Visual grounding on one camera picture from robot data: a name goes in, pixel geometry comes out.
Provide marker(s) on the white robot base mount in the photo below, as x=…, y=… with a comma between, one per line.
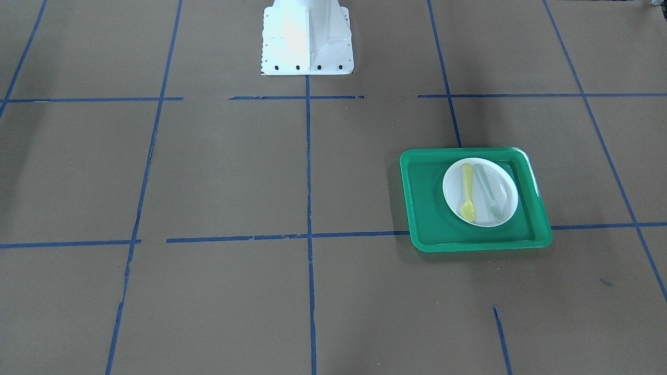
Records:
x=306, y=37

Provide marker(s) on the green plastic tray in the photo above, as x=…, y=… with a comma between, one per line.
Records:
x=433, y=226

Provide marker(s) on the light green plastic fork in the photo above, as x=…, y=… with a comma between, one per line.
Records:
x=493, y=207

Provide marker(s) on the white round plate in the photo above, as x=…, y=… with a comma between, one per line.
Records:
x=503, y=187

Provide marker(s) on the yellow plastic spoon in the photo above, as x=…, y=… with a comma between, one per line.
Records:
x=468, y=210

